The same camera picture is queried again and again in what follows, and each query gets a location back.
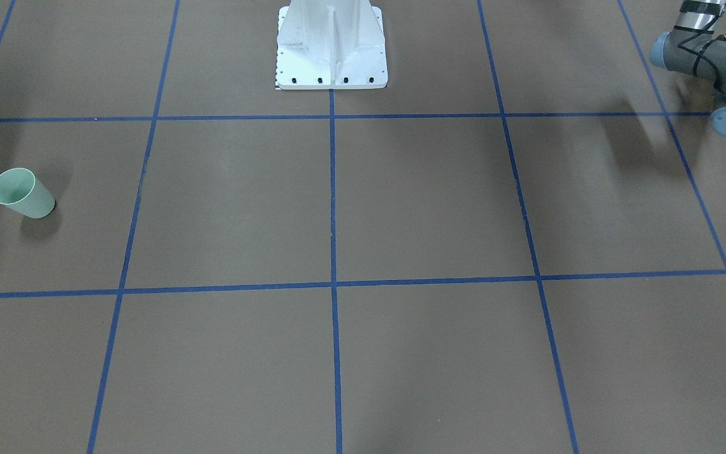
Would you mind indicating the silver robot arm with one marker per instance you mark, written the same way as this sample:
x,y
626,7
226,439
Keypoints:
x,y
692,48

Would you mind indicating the white pedestal column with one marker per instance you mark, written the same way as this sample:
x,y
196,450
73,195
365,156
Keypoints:
x,y
330,45

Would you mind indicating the green plastic cup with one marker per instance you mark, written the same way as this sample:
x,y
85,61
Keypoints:
x,y
21,191

